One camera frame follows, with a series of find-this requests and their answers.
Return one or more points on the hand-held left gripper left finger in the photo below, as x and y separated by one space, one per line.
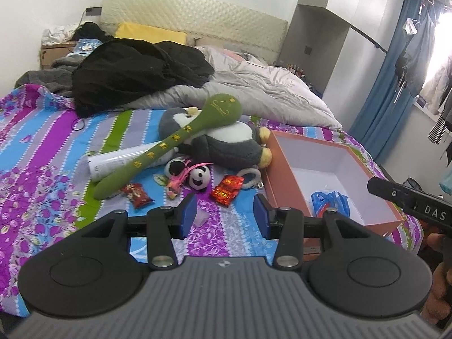
187 215

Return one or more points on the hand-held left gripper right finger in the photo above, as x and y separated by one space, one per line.
262 215

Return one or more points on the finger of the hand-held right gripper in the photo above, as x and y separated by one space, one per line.
385 189

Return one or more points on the clear plastic packet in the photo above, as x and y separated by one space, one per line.
201 219

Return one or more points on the orange cardboard box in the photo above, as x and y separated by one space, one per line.
282 190

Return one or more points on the panda plush toy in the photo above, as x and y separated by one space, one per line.
199 178

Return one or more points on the red snack packet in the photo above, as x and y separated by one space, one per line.
226 190
137 195

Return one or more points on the blue plastic bag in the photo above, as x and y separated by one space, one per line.
328 201

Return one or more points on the person's right hand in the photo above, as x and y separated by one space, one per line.
441 286

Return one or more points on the blue curtain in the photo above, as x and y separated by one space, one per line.
381 113

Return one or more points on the grey penguin plush toy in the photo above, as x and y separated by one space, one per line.
229 144

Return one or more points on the striped hanging garment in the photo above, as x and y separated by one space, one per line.
438 130

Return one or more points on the white tube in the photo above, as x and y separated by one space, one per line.
109 164

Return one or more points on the green plush stick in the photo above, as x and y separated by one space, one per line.
222 107

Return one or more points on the white hanging garment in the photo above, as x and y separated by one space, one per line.
436 84

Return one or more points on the light grey quilt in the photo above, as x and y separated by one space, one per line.
265 88

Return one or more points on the grey-blue hanging jacket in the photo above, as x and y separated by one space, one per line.
418 53

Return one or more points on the row of small bottles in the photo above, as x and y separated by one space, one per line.
296 70

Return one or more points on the black jacket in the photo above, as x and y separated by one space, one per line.
123 74

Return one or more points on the pink cloth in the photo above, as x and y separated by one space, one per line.
238 55

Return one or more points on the white hanging face mask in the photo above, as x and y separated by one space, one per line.
411 26

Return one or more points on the floral striped bed sheet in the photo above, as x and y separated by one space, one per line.
35 148

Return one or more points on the beige pillow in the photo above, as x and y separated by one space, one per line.
210 42

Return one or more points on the yellow pillow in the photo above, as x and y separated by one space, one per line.
148 33

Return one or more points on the blue panda book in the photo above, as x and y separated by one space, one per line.
86 46

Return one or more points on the dark grey blanket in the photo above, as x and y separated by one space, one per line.
39 76

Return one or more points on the beige padded headboard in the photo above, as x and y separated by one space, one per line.
194 10

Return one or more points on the black crumpled cloth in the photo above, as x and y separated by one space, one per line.
90 30

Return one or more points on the brown cardboard box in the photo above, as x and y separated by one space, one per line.
49 54

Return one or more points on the white crumpled cloth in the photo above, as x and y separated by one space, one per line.
56 34

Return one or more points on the dark wall switch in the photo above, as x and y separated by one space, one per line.
308 49

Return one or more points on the grey wall cabinet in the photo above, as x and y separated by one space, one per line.
310 31

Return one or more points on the black wall socket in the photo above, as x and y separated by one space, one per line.
94 11

